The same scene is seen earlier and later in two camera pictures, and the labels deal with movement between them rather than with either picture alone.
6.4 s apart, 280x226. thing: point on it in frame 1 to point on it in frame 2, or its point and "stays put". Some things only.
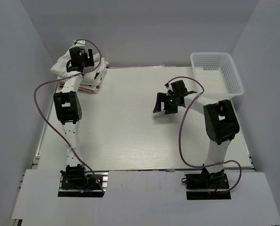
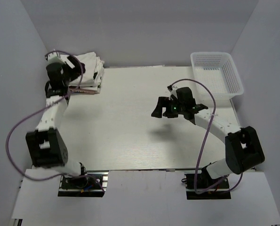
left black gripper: [90, 61] to [76, 71]
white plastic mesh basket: [218, 74] stays put
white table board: [140, 117] stays put
